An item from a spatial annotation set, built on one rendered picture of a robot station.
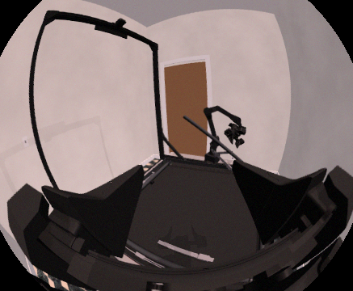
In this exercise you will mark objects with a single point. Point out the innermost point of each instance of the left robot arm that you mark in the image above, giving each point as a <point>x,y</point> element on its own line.
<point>241,130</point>

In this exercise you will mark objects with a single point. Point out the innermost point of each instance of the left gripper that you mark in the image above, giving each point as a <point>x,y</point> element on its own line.
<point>232,135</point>

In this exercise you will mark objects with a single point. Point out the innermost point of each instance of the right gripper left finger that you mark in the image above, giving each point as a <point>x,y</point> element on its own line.
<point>106,211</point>

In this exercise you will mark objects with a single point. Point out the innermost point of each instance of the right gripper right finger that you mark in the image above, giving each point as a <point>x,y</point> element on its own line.
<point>272,199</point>

